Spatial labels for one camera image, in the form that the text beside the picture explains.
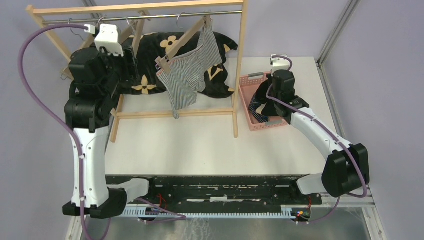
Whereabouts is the wooden clothes rack frame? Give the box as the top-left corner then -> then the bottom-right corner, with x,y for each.
26,0 -> 248,143

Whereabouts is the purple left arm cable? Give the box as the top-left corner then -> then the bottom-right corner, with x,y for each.
18,23 -> 112,240

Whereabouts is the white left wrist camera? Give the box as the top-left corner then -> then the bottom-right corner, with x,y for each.
84,23 -> 124,57

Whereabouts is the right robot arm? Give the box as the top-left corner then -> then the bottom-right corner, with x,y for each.
265,70 -> 370,204

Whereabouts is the navy striped underwear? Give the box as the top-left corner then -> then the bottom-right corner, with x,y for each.
248,94 -> 270,123

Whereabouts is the empty wooden clip hanger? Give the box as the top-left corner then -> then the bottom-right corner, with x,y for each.
68,24 -> 102,84

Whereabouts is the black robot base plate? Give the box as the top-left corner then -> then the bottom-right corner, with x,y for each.
105,174 -> 323,215

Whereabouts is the grey metal corner rail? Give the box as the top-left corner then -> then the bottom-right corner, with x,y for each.
315,0 -> 361,137

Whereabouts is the pink perforated plastic basket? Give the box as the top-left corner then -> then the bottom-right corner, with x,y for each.
239,71 -> 288,132

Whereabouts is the grey striped underwear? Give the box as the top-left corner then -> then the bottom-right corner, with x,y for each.
156,26 -> 223,119

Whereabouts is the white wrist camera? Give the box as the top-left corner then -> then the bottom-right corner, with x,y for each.
84,23 -> 124,57
270,54 -> 293,72

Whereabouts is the metal clothes rail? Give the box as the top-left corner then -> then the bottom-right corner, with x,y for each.
42,10 -> 243,25

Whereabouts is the white slotted cable duct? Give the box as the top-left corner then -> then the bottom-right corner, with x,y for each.
119,205 -> 300,220

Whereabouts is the black blanket with cream flowers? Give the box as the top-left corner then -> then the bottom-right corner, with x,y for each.
122,32 -> 239,99

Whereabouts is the wooden hanger with grey underwear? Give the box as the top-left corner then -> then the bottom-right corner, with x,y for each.
155,14 -> 211,73

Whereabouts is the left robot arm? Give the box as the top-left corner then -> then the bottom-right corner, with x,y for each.
62,46 -> 158,219

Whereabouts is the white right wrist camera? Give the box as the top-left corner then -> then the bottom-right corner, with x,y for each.
270,54 -> 293,72

